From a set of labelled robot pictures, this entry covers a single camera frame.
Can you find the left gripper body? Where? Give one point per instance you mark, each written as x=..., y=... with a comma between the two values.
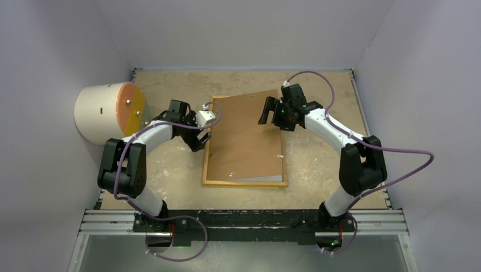
x=190, y=135

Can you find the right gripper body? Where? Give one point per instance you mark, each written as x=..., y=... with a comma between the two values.
x=282, y=118

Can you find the brown cardboard backing board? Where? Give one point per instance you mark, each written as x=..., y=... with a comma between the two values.
x=244, y=139

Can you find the yellow picture frame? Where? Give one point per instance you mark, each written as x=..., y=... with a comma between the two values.
x=244, y=183

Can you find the building photo print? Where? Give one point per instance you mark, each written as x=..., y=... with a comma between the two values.
x=274, y=178

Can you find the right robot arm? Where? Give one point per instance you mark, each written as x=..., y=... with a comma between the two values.
x=362, y=163

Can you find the white cylinder with coloured face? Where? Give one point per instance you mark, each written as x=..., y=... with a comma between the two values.
x=110, y=111

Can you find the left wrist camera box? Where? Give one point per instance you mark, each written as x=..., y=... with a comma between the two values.
x=204, y=118

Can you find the aluminium rail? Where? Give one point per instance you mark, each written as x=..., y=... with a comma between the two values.
x=365, y=222

